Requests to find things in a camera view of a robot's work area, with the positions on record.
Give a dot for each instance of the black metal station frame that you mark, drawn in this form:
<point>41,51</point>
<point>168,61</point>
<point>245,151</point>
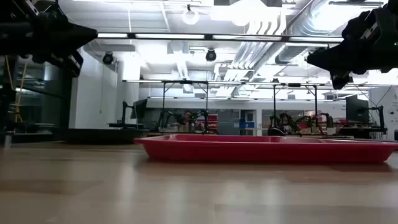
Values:
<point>294,85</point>
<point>185,82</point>

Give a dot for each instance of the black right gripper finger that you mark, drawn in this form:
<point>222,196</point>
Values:
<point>332,59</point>
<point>339,80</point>

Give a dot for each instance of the large black monitor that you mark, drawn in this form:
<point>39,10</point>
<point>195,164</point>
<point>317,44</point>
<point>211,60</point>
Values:
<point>357,109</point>

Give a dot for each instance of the black background robot arm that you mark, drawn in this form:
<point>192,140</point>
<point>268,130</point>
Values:
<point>169,119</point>
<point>289,123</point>

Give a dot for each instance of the person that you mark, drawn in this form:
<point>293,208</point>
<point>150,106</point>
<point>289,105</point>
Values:
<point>187,117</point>

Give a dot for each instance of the white globe lamp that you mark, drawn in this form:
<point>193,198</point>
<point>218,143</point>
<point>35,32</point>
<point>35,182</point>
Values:
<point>190,16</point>

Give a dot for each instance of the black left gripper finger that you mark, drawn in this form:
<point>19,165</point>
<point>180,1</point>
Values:
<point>73,63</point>
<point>77,35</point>

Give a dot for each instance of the black desk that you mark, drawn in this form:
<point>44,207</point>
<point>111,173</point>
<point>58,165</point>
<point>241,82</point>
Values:
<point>126,125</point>
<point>362,131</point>

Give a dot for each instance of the black monitor on stand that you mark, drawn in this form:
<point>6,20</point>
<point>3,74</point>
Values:
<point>136,109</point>

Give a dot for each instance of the silver ventilation duct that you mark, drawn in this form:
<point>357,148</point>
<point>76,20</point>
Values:
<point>298,37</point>

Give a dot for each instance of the dark glass partition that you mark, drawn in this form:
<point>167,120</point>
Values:
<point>40,96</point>

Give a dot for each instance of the black round spotlight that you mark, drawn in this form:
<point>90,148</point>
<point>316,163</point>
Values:
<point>211,55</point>
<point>108,58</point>

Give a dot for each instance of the blue storage box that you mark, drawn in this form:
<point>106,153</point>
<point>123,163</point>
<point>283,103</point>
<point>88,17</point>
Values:
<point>247,125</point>

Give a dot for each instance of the black frame beam with lights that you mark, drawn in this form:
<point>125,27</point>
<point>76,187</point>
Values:
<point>217,37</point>

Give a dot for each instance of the red storage boxes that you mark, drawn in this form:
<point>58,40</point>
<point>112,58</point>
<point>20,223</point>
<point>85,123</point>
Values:
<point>212,122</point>

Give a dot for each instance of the white short post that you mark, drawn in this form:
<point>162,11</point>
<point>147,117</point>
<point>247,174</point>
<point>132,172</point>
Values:
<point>7,140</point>

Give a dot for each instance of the red plastic tray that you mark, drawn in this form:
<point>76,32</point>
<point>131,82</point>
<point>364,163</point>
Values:
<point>264,151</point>

